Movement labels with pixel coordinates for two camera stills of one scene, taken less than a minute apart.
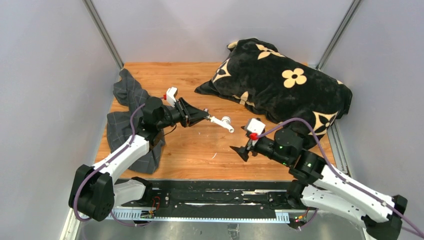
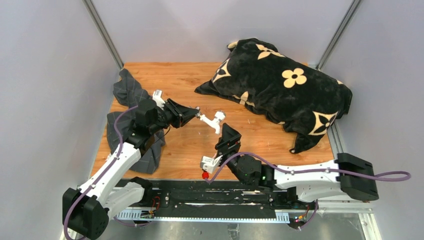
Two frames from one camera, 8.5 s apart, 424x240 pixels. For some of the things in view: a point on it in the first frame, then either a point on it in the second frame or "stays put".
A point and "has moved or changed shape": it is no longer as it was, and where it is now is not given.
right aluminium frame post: x=345 y=22 stays put
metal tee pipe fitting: x=208 y=117 has moved or changed shape
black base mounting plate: x=274 y=194 stays put
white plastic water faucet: x=225 y=122 has moved or changed shape
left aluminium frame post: x=100 y=26 stays put
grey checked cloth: x=126 y=119 stays put
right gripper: x=243 y=151 to x=229 y=141
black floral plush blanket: x=284 y=92 stays put
